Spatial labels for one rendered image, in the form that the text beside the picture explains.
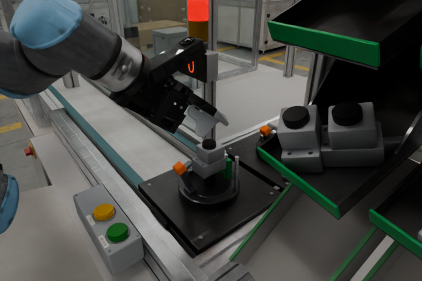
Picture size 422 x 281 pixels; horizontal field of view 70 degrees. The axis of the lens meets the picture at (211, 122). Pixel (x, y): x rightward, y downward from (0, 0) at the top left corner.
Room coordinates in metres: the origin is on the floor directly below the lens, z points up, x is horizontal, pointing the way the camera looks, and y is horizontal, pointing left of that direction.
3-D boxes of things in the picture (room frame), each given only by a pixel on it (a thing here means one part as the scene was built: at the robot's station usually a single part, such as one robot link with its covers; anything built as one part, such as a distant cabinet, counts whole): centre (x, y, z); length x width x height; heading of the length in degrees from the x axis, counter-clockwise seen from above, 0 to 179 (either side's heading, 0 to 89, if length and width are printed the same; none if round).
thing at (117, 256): (0.47, 0.22, 0.93); 0.21 x 0.07 x 0.06; 39
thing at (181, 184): (0.54, 0.00, 0.98); 0.14 x 0.14 x 0.02
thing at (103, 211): (0.47, 0.22, 0.96); 0.04 x 0.04 x 0.02
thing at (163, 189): (0.54, 0.00, 0.96); 0.24 x 0.24 x 0.02; 39
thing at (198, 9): (0.76, 0.03, 1.33); 0.05 x 0.05 x 0.05
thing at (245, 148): (0.70, -0.20, 1.01); 0.24 x 0.24 x 0.13; 39
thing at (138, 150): (0.79, 0.17, 0.91); 0.84 x 0.28 x 0.10; 39
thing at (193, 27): (0.76, 0.03, 1.28); 0.05 x 0.05 x 0.05
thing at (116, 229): (0.42, 0.18, 0.96); 0.04 x 0.04 x 0.02
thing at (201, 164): (0.55, 0.00, 1.06); 0.08 x 0.04 x 0.07; 129
